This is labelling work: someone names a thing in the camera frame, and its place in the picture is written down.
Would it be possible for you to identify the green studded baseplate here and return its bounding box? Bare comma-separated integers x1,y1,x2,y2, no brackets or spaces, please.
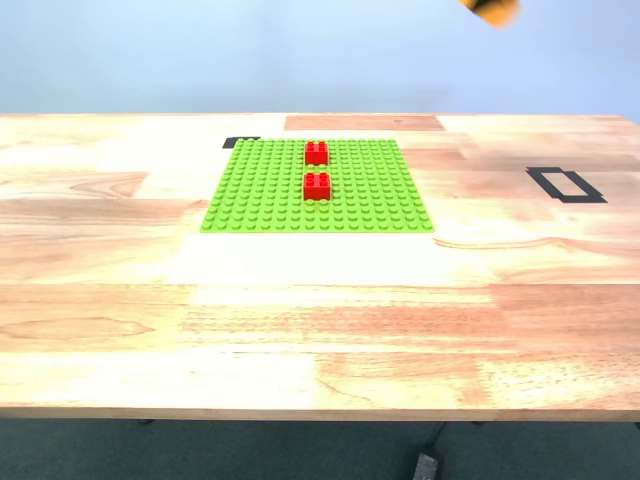
199,138,436,235

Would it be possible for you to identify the black tape rectangle outline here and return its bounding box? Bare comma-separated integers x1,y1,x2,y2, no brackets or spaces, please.
525,166,609,205

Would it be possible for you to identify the yellow toy brick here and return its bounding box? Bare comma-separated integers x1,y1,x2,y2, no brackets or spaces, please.
457,0,523,30

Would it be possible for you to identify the red toy brick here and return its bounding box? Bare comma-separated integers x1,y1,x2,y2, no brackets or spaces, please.
303,172,333,202
304,140,330,166

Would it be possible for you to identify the grey power adapter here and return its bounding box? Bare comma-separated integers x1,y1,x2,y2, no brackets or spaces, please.
413,452,440,480

